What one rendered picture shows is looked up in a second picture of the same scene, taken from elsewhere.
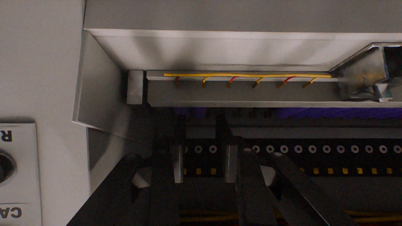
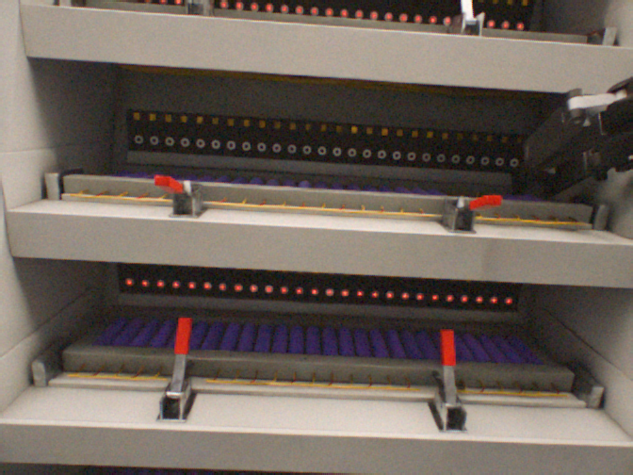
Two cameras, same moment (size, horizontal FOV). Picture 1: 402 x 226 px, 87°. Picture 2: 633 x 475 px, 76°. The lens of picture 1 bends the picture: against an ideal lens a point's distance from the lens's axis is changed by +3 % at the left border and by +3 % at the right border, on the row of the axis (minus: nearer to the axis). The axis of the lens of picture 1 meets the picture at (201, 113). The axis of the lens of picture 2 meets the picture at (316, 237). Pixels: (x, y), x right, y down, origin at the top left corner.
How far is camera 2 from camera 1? 0.38 m
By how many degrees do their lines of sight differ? 6
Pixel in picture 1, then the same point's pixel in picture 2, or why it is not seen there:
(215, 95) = (543, 209)
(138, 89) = (600, 216)
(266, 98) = (506, 204)
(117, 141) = (615, 179)
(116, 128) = (619, 188)
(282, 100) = not seen: hidden behind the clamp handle
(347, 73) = (463, 218)
